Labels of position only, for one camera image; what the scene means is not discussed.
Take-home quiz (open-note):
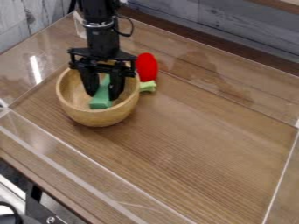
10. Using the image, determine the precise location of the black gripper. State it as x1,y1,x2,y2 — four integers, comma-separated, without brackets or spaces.
68,23,136,101

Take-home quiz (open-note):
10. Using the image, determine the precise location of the green rectangular block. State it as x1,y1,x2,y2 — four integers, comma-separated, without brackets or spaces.
88,74,113,109

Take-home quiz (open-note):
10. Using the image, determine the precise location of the light wooden bowl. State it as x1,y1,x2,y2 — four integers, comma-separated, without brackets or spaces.
56,69,140,127

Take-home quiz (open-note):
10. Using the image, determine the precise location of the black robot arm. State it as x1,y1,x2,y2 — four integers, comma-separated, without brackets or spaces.
68,0,136,101

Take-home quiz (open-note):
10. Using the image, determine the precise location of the red plush strawberry toy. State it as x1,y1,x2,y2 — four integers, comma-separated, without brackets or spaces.
134,52,158,92

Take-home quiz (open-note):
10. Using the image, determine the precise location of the clear acrylic enclosure panel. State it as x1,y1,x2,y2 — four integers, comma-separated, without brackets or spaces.
0,105,195,224

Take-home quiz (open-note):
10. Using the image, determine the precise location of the black metal table bracket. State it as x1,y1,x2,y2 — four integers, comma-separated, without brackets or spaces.
25,185,76,224

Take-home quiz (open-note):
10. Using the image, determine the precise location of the black cable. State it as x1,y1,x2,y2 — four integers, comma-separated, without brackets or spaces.
0,201,22,224

